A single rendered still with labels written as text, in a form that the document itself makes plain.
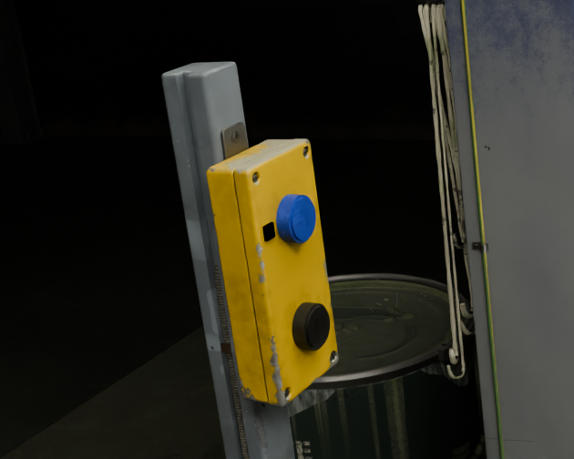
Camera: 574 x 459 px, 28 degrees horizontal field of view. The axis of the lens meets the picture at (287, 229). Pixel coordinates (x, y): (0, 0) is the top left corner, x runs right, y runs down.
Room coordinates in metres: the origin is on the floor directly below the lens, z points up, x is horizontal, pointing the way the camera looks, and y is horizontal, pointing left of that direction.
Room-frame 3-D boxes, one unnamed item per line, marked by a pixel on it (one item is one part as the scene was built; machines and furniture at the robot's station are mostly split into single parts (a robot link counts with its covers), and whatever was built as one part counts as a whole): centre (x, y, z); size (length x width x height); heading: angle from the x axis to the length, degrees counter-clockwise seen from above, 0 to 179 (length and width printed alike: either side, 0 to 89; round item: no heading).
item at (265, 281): (1.14, 0.02, 1.42); 0.12 x 0.06 x 0.26; 145
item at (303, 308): (1.12, -0.01, 1.36); 0.05 x 0.02 x 0.05; 145
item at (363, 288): (2.29, -0.09, 0.86); 0.54 x 0.54 x 0.01
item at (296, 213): (1.12, -0.01, 1.48); 0.05 x 0.02 x 0.05; 145
